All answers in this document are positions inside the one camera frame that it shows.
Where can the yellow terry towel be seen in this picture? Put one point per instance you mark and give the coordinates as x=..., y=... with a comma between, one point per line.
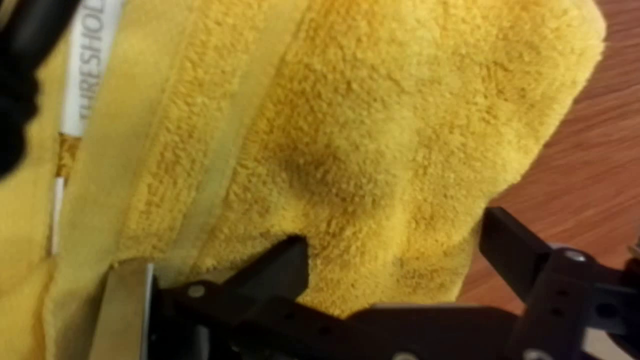
x=372, y=133

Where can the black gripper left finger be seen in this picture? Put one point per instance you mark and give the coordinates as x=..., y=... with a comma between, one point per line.
x=281, y=271

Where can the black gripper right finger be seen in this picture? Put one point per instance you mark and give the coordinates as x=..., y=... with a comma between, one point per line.
x=516, y=253

